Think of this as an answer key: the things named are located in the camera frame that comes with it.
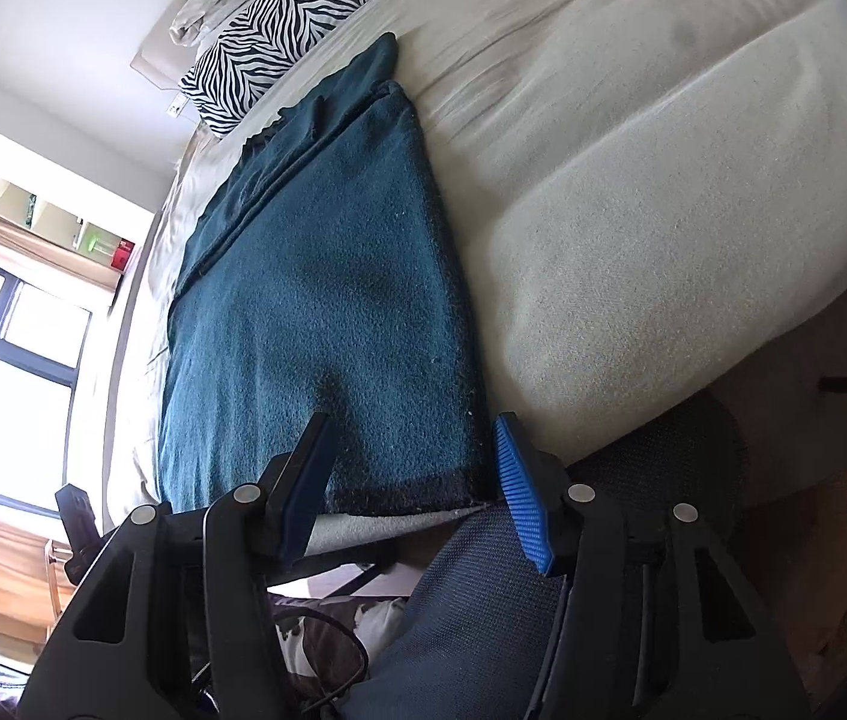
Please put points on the dark object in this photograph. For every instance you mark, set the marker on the dark object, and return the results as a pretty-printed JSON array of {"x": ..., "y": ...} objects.
[{"x": 79, "y": 525}]

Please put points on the black framed window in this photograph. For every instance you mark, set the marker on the black framed window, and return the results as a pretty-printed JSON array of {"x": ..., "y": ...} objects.
[{"x": 40, "y": 315}]

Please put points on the red box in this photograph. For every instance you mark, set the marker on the red box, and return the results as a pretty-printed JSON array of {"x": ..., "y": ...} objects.
[{"x": 123, "y": 255}]

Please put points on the white bed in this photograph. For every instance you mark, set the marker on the white bed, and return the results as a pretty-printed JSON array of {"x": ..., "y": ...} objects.
[{"x": 656, "y": 165}]

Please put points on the teal blanket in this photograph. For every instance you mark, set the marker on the teal blanket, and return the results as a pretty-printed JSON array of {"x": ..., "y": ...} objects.
[{"x": 303, "y": 277}]

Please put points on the brown window blind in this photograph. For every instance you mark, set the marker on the brown window blind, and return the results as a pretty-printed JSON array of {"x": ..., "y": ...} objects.
[{"x": 33, "y": 255}]

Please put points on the zebra print pillow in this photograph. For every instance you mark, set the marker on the zebra print pillow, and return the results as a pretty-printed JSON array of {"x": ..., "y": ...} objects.
[{"x": 273, "y": 37}]

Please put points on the white cubby shelf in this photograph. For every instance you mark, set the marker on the white cubby shelf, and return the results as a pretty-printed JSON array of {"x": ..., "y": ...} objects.
[{"x": 10, "y": 199}]

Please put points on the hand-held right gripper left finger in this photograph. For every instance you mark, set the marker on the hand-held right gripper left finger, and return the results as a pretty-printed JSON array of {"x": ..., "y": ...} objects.
[{"x": 302, "y": 499}]

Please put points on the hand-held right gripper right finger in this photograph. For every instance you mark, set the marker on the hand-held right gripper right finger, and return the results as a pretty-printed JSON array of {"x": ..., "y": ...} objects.
[{"x": 524, "y": 499}]

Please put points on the white wall socket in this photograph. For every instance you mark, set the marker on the white wall socket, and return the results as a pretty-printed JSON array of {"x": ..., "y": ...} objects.
[{"x": 175, "y": 109}]

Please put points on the brown patterned cloth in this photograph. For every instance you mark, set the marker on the brown patterned cloth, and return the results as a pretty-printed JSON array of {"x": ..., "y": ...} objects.
[{"x": 386, "y": 619}]

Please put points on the black mesh office chair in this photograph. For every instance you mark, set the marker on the black mesh office chair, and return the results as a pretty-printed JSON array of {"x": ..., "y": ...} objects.
[{"x": 461, "y": 615}]

